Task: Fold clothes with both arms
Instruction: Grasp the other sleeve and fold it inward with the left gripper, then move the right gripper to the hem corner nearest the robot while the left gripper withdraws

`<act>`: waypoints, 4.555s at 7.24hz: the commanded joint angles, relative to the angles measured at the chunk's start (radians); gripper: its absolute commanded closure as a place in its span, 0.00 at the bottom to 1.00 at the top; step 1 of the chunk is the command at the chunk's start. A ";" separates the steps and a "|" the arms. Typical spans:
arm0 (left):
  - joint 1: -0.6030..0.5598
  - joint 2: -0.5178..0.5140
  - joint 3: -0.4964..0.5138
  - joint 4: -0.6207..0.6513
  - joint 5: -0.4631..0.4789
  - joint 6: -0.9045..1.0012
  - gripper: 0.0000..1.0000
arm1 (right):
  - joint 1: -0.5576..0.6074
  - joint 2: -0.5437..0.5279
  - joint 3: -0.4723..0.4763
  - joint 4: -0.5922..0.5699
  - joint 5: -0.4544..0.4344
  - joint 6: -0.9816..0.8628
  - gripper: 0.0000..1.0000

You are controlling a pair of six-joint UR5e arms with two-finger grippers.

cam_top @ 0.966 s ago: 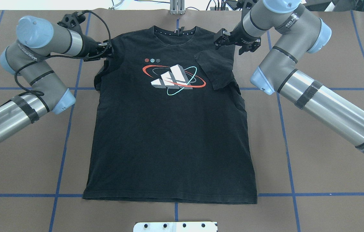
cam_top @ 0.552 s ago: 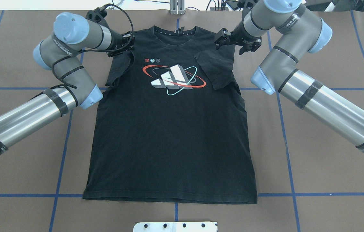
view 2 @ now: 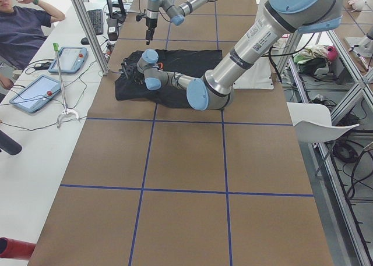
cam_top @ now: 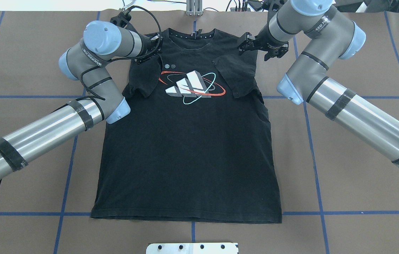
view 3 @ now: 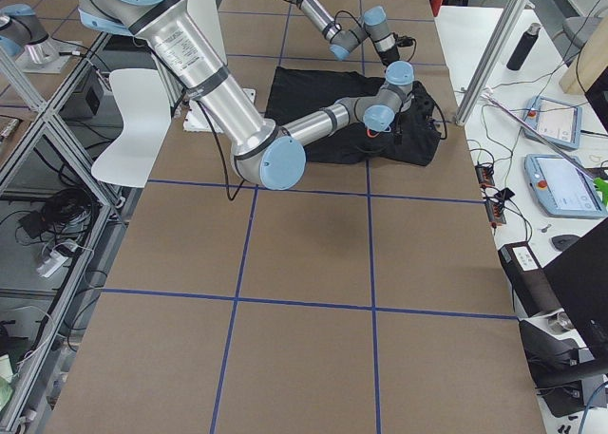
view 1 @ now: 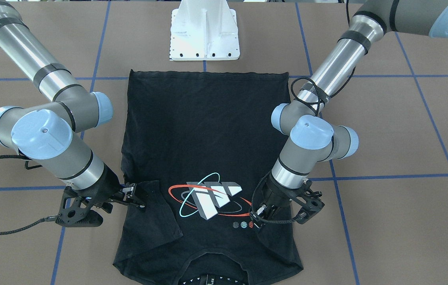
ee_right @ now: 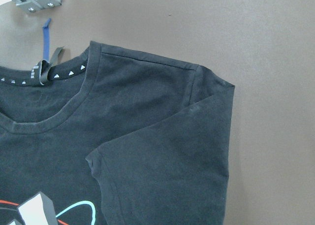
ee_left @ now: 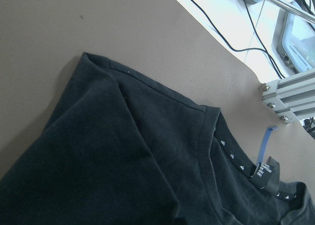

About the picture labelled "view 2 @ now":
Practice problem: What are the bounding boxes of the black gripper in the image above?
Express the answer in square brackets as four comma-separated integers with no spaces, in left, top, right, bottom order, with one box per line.
[121,62,143,84]
[146,17,157,45]

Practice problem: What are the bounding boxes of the black printed t-shirt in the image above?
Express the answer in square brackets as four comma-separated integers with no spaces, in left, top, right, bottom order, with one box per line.
[114,48,224,110]

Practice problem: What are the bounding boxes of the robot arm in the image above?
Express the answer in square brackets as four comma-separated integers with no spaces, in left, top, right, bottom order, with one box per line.
[135,0,343,111]
[145,0,216,45]

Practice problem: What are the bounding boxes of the blue tape line lengthwise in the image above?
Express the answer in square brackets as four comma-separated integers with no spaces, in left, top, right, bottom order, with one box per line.
[214,2,233,266]
[128,12,173,266]

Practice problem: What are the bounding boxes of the black computer mouse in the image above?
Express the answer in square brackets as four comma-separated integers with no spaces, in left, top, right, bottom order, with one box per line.
[80,37,89,45]

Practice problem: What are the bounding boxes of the black keyboard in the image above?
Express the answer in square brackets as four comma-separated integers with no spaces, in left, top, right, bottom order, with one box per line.
[87,9,104,35]

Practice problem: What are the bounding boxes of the teach pendant far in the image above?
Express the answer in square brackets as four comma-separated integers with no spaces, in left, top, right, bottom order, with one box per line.
[58,47,88,74]

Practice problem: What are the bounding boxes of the teach pendant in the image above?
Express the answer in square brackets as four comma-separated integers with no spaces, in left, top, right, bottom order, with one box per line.
[9,75,61,114]
[58,47,88,74]

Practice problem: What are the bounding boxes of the blue tape line crosswise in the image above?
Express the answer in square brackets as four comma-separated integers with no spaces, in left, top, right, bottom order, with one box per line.
[59,184,314,198]
[86,117,293,126]

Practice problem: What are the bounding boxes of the metal pole with green top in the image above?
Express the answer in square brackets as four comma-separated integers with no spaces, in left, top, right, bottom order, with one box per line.
[53,42,80,129]

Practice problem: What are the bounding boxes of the teach pendant near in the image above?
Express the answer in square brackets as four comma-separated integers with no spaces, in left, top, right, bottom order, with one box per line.
[9,75,61,114]

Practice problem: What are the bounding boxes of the seated person in navy shirt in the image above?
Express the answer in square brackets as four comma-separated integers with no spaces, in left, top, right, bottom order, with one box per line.
[0,0,65,89]

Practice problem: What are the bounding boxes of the black cylinder at edge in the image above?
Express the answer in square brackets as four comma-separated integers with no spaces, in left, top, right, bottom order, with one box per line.
[0,131,22,155]

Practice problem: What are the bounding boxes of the brown table mat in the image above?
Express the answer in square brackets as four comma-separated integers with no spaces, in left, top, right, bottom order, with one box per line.
[29,14,333,265]

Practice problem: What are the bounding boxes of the pile of coloured cloths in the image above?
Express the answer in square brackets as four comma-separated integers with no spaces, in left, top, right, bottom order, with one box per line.
[293,44,339,76]

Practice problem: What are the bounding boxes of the white plastic chair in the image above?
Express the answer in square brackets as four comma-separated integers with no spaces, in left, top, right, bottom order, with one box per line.
[287,102,360,143]

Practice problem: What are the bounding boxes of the red cylinder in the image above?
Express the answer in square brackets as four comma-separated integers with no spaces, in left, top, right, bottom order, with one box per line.
[1,237,36,260]

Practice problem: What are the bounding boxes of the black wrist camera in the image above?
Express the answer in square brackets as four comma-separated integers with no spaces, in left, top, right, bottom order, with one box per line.
[136,12,147,22]

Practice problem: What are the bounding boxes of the aluminium frame post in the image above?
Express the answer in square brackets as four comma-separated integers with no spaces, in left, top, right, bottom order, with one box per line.
[71,0,109,76]

